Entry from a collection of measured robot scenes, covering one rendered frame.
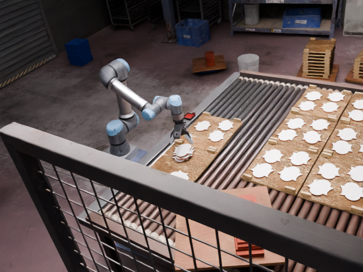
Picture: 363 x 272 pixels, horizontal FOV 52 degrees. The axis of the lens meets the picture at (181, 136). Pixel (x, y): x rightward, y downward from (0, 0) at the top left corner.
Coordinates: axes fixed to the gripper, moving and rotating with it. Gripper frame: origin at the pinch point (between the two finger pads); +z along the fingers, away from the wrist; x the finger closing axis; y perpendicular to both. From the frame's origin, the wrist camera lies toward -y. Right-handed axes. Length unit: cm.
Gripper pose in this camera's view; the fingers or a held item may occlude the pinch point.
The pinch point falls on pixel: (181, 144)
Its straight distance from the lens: 251.3
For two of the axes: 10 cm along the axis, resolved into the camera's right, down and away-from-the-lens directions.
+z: 1.4, 8.2, 5.6
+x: -9.7, 0.0, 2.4
